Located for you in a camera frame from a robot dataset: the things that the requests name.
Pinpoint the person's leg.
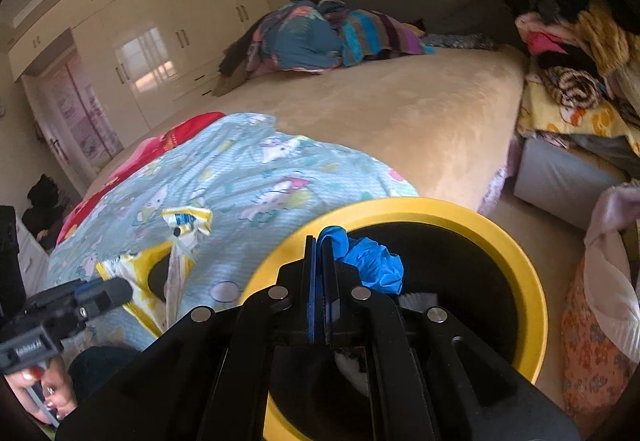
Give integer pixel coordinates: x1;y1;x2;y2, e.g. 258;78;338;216
67;345;143;402

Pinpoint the person's left hand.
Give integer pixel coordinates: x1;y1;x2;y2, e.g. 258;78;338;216
7;363;78;424

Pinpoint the yellow white snack bag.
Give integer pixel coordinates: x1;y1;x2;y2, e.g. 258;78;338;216
94;205;215;337

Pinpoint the black rectangular object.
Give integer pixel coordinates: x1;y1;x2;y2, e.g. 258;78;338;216
0;205;27;317

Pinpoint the orange floral cloth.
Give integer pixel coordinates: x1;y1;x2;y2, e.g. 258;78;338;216
560;261;640;424

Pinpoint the grey patterned cloth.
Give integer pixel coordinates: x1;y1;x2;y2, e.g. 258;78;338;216
422;32;500;52

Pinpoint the blue glove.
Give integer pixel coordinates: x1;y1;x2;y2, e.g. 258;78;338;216
317;225;405;296

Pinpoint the white door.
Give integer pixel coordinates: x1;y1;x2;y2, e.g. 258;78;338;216
25;73;86;196

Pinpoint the red blanket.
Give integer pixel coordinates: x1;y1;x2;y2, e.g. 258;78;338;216
55;111;226;247

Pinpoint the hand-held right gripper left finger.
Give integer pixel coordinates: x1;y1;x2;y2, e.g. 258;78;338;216
55;235;321;441

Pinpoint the striped colourful cloth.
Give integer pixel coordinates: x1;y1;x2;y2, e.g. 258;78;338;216
337;10;436;66

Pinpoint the yellow round trash bin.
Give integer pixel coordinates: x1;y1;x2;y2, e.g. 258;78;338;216
239;197;548;441

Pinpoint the black clothing heap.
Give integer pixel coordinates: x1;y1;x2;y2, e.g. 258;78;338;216
22;173;68;252

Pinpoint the white cabinet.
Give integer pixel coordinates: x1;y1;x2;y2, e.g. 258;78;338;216
15;213;51;294

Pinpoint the yellow printed blanket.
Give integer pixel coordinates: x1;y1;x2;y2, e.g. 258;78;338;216
516;76;640;154

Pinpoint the cream wardrobe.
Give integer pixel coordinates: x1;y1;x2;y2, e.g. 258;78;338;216
7;0;273;134

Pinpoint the dark brown cloth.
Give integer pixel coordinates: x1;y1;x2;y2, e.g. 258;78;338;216
212;28;263;98

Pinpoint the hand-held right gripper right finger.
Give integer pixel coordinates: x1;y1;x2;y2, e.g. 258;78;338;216
320;241;581;441

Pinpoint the blue cartoon cat blanket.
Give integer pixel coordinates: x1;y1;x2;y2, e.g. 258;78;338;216
47;112;421;352

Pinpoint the pale pink cloth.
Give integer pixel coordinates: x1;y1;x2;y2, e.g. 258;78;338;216
584;182;640;354

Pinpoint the grey ottoman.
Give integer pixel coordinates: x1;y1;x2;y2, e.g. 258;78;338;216
514;137;632;233

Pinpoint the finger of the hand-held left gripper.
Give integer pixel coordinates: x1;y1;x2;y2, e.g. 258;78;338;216
55;303;101;337
27;277;133;317

